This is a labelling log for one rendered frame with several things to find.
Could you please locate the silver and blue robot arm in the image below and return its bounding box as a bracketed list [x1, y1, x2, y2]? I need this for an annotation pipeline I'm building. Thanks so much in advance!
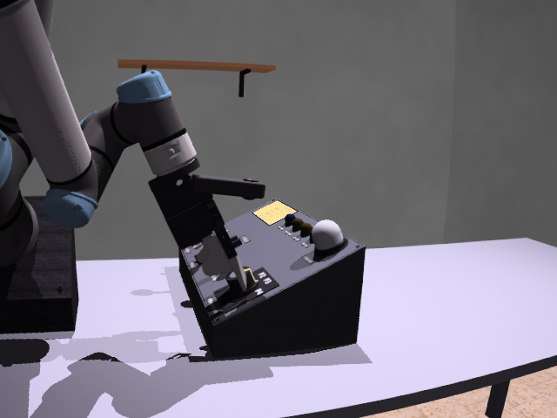
[0, 0, 265, 266]

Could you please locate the black control console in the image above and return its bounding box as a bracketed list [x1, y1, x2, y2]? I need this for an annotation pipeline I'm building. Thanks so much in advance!
[179, 199, 366, 359]

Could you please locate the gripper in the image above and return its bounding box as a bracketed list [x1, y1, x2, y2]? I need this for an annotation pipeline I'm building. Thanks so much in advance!
[148, 158, 247, 291]

